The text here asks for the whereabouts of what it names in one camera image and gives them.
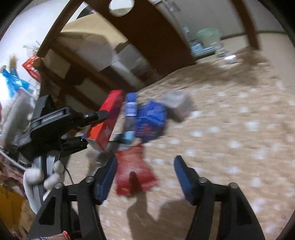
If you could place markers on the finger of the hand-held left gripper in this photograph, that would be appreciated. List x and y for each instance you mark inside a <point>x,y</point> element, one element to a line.
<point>92,116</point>
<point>73,143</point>

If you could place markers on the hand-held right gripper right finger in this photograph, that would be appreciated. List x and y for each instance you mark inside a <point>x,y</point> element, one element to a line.
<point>184,180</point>

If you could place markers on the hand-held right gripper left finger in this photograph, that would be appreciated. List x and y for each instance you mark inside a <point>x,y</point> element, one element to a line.
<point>107,180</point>

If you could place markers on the red carton box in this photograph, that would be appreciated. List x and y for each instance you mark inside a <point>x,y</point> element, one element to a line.
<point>108,108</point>

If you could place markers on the red plastic packet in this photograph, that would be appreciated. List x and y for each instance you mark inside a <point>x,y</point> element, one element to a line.
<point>129,161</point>

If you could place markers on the blue carton box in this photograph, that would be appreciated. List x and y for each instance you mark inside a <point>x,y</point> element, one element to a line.
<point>149,120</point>

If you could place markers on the silver medicine box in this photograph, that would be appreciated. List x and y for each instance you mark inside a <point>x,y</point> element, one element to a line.
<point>178,103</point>

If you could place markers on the person's left hand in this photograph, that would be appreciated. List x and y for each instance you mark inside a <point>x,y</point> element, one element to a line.
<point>32,176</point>

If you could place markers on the blue plastic bag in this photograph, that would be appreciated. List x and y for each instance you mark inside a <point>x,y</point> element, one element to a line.
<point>12,79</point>

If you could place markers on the red package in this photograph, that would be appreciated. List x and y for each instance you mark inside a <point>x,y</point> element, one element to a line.
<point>31,65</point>

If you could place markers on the yellow plastic bag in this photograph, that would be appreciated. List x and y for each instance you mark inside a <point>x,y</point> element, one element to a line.
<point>9,203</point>

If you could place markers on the beige dotted blanket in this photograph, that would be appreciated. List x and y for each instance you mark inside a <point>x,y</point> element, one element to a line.
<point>230,115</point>

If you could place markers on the cream cardboard box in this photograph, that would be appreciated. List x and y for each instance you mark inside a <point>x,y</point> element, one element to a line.
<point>92,30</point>

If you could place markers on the dark wooden chair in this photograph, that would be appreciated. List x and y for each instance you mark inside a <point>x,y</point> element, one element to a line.
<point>147,30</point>

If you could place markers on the blue flat mop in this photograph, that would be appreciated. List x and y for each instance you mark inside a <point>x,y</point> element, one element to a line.
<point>199,49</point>

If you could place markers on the silver metal clamp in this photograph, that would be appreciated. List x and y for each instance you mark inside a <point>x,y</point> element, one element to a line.
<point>225,54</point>

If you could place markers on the green lined bin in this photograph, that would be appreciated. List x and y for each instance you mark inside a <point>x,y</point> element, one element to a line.
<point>208,35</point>

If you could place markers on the dark wooden table frame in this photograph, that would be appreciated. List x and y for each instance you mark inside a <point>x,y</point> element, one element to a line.
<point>49,85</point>

